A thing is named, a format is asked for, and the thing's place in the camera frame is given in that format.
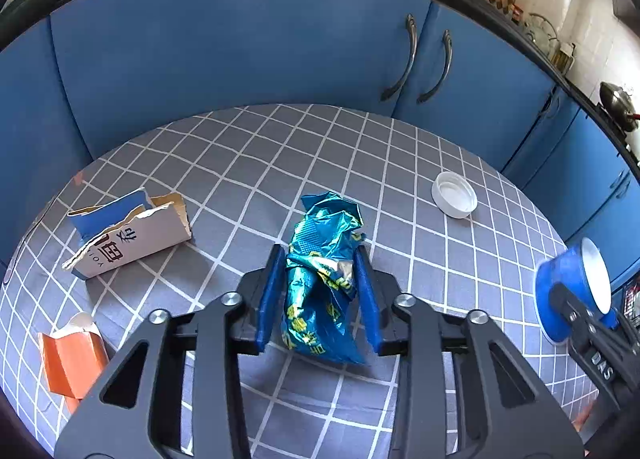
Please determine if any blue foil wrapper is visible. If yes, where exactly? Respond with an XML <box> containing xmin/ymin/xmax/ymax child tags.
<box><xmin>281</xmin><ymin>192</ymin><xmax>366</xmax><ymax>365</ymax></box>

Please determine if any blue paper cup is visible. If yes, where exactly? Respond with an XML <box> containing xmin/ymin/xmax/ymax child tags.
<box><xmin>535</xmin><ymin>237</ymin><xmax>618</xmax><ymax>345</ymax></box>

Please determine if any white blue torn carton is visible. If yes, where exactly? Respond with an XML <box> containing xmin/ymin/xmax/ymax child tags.
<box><xmin>63</xmin><ymin>187</ymin><xmax>192</xmax><ymax>280</ymax></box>

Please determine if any white plastic lid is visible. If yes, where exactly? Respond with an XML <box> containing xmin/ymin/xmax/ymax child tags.
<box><xmin>432</xmin><ymin>171</ymin><xmax>478</xmax><ymax>220</ymax></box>

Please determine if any orange crumpled carton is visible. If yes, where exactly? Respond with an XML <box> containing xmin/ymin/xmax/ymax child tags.
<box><xmin>39</xmin><ymin>312</ymin><xmax>108</xmax><ymax>413</ymax></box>

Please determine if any black wok with lid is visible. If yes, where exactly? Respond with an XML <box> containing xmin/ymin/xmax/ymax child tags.
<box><xmin>599</xmin><ymin>81</ymin><xmax>639</xmax><ymax>133</ymax></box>

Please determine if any green kettle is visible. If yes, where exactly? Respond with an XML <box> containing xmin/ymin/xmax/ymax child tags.
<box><xmin>523</xmin><ymin>13</ymin><xmax>560</xmax><ymax>57</ymax></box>

